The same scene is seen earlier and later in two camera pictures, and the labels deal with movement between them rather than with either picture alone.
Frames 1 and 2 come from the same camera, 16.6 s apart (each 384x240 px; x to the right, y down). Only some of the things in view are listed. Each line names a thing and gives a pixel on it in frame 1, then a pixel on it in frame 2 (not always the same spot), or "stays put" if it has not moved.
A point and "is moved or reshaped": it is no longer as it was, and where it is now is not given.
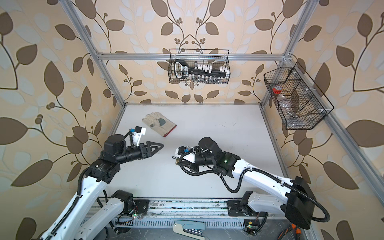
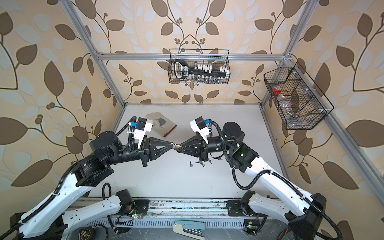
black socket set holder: [182, 70] stays put
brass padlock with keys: [177, 160] is moved or reshaped
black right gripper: [191, 165] → [203, 151]
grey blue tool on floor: [191, 228] stays put
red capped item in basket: [277, 90] stays put
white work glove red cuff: [161, 124] stays put
